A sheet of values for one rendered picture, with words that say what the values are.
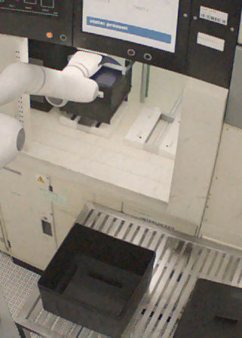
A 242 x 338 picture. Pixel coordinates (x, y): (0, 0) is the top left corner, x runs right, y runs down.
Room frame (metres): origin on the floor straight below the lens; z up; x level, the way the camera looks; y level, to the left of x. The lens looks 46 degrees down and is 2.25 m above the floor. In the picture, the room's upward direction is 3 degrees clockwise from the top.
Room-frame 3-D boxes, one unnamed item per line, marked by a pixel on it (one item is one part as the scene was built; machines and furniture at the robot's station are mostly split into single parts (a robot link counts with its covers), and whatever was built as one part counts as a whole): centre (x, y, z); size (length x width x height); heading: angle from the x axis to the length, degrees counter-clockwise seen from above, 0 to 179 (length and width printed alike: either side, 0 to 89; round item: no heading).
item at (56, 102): (1.39, 0.20, 1.19); 0.13 x 0.09 x 0.08; 160
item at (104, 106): (1.63, 0.11, 1.06); 0.24 x 0.20 x 0.32; 69
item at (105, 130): (1.63, 0.11, 0.89); 0.22 x 0.21 x 0.04; 159
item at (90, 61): (1.53, 0.15, 1.19); 0.11 x 0.10 x 0.07; 160
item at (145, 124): (1.53, -0.14, 0.89); 0.22 x 0.21 x 0.04; 159
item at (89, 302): (0.87, 0.05, 0.85); 0.28 x 0.28 x 0.17; 69
